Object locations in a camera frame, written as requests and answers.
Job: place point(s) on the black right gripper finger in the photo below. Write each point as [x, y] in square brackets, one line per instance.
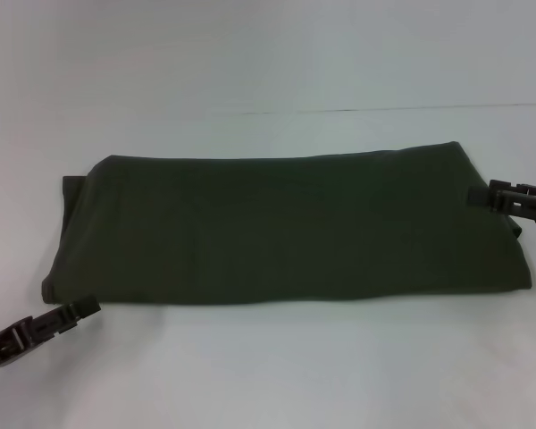
[500, 203]
[513, 187]

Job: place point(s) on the dark green shirt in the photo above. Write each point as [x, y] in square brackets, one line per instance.
[272, 223]

